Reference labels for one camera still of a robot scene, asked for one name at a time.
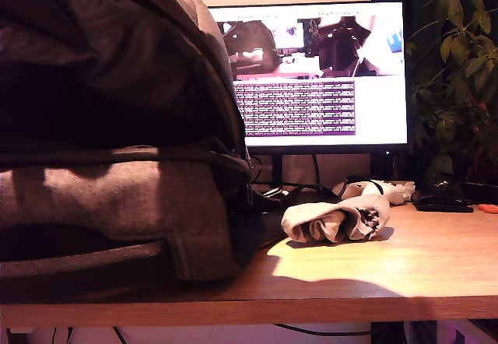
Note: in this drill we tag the grey fabric backpack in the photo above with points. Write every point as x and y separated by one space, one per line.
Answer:
116 192

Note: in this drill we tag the pair of grey socks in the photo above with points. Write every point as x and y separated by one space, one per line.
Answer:
373 208

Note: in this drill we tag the green leafy potted plant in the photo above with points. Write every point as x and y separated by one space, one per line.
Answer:
484 21

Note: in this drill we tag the black table leg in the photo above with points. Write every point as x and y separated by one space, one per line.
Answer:
389 334

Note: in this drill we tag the small orange object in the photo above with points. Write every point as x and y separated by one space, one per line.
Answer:
488 208

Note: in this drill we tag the monitor showing camera feeds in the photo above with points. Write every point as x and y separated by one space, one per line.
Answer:
381 106

